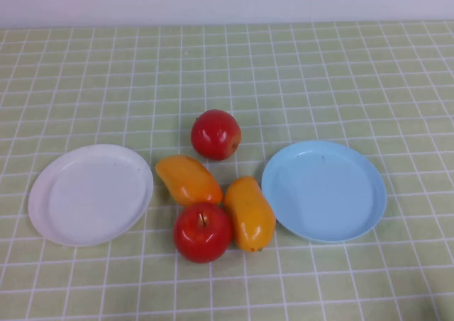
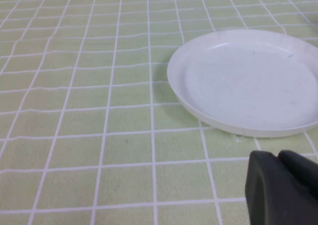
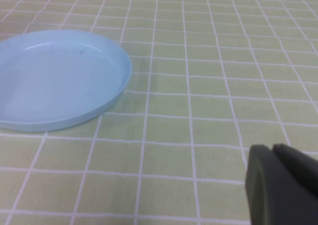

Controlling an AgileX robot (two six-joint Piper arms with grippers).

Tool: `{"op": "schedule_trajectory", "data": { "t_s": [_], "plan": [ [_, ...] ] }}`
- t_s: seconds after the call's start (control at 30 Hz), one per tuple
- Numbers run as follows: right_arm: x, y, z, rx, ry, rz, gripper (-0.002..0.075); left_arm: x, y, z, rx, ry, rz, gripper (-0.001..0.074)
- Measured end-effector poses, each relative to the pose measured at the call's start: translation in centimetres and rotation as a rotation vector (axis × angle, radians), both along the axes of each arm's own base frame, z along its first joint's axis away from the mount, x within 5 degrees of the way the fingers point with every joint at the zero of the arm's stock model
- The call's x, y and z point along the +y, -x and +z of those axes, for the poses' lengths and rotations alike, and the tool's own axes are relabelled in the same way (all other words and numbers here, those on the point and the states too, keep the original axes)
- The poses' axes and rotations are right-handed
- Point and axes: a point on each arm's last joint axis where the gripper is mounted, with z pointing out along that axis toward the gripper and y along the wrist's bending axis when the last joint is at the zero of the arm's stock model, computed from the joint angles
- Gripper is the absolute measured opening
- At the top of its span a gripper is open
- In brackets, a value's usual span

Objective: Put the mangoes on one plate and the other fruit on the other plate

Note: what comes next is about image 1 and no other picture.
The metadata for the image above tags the red apple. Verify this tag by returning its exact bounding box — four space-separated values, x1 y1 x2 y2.
172 202 234 264
190 109 243 161

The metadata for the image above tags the orange yellow mango fruit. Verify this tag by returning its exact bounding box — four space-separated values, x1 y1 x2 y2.
223 176 277 254
155 154 223 208

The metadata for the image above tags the light blue round plate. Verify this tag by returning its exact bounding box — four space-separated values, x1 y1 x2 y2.
261 140 387 244

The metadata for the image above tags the white round plate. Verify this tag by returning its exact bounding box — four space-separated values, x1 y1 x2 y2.
28 143 155 247

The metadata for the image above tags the green white checked tablecloth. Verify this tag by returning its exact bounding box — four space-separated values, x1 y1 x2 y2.
0 20 454 321

